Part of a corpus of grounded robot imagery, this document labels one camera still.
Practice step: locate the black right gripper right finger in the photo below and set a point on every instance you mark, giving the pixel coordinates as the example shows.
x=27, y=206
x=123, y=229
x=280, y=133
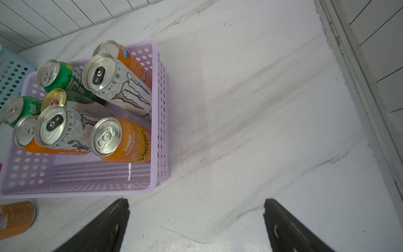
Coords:
x=287, y=234

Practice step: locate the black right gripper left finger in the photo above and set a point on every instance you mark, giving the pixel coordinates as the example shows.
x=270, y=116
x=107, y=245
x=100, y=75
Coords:
x=105, y=233

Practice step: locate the orange Schweppes can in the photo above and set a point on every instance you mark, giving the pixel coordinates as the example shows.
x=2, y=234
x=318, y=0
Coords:
x=118, y=140

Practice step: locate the white Monster can front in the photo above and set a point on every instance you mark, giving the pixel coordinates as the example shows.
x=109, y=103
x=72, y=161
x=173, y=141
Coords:
x=65, y=129

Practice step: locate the white monster can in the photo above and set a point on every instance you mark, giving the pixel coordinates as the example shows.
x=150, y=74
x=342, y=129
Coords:
x=65, y=129
x=110, y=80

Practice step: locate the orange Fanta can front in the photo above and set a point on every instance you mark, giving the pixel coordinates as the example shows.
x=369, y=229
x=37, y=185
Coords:
x=23, y=138

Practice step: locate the orange fanta can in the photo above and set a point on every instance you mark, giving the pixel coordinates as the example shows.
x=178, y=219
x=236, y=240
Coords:
x=23, y=138
x=121, y=53

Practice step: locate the green Sprite can small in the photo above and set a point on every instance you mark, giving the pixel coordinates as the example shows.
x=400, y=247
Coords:
x=18, y=107

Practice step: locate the purple perforated plastic basket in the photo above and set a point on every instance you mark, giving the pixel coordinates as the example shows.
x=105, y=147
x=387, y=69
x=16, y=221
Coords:
x=31, y=175

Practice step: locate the blue perforated plastic basket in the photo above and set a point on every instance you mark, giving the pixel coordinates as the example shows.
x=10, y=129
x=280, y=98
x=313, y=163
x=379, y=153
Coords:
x=13, y=72

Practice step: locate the gold top green can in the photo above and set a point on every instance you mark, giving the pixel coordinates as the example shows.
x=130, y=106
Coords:
x=66, y=98

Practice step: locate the green can rear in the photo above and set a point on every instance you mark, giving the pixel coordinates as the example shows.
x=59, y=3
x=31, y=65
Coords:
x=54, y=74

